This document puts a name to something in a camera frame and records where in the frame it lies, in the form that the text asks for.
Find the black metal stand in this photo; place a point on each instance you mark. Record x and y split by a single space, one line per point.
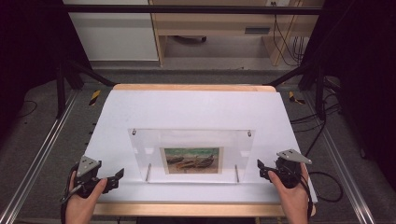
320 90
60 90

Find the person's right hand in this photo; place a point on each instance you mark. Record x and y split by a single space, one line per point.
292 202

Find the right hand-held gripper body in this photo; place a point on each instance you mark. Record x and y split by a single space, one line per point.
292 168

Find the clear acrylic photo frame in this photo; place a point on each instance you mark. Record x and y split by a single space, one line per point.
193 155

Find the white cabinet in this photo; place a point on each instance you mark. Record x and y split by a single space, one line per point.
115 34

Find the yellow clamp right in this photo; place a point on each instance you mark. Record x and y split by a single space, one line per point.
293 98

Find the wooden desk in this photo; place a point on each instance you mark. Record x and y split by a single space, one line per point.
214 23

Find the light wooden table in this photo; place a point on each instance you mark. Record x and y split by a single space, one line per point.
186 210

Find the white table mat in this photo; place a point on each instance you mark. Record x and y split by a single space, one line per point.
186 109

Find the black horizontal bar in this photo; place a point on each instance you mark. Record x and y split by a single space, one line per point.
186 9

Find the dark curtain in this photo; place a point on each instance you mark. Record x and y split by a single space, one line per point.
367 77
28 46

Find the yellow clamp left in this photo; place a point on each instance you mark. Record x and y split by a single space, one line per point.
95 97

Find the yellow clamp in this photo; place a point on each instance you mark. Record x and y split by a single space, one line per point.
95 97
293 98

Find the aluminium floor rail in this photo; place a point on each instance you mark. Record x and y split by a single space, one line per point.
37 155
345 165

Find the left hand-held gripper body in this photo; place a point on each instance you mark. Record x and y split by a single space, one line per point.
87 166

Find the person's left hand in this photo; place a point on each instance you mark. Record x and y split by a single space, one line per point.
81 208

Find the grey desk label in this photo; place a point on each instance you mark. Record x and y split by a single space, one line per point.
257 30

